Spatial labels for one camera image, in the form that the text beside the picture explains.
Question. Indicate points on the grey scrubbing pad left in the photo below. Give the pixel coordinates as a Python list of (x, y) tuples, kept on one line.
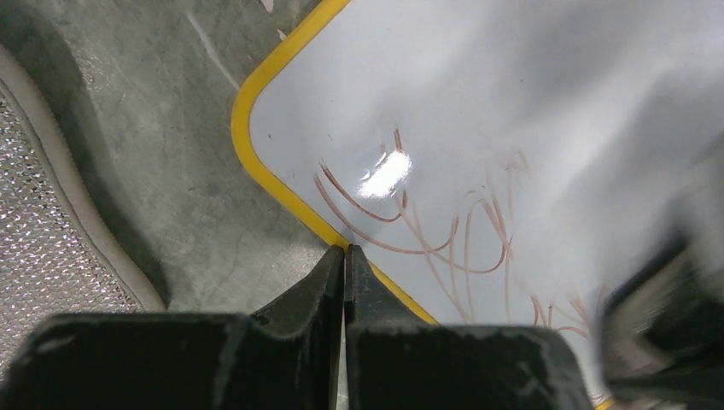
[(57, 254)]

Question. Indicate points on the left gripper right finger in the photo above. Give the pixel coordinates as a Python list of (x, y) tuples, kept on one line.
[(397, 361)]

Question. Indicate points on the yellow framed whiteboard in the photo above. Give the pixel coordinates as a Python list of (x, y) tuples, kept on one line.
[(499, 162)]

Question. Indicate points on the dark brown scrubbing pad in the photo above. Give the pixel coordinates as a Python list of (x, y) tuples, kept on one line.
[(662, 331)]

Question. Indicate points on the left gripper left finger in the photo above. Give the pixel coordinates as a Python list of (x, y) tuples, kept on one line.
[(283, 356)]

